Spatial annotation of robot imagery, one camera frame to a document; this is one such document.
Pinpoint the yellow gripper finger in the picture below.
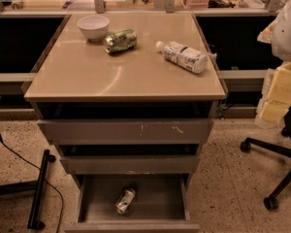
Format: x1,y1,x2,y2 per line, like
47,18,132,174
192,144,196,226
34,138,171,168
255,62,291,128

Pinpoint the green 7up can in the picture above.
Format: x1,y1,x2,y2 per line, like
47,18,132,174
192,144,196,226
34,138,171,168
114,187,136,215

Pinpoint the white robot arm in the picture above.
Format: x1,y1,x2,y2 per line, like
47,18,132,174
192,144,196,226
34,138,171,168
255,0,291,128

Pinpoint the grey drawer cabinet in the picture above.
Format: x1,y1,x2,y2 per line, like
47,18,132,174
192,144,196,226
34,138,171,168
23,13,227,233

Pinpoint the crushed green soda can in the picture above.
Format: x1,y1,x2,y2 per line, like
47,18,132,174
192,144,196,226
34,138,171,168
104,29,137,54

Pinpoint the bottom grey drawer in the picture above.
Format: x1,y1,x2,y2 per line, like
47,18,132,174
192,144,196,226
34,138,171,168
64,174,199,233

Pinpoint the grey drawer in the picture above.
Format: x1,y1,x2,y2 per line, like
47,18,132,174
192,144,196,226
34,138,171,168
60,144,199,175
38,102,212,146
64,174,199,233

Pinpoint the middle grey drawer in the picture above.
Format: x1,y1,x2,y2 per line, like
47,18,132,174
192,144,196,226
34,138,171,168
60,144,199,175

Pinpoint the top grey drawer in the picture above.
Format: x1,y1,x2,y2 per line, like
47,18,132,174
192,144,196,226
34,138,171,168
38,102,212,146

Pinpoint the black office chair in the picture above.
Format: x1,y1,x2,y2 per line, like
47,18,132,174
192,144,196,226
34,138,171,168
240,107,291,211

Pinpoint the clear plastic water bottle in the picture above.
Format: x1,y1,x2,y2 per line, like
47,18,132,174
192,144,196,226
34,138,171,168
155,41,208,74

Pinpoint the white ceramic bowl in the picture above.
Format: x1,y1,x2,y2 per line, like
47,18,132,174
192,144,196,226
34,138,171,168
77,15,110,41

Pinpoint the black floor stand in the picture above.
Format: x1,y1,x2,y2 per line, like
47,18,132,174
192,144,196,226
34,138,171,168
0,150,55,230

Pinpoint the black cable on floor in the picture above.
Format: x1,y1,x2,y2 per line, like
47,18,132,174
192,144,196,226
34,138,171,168
0,120,65,233

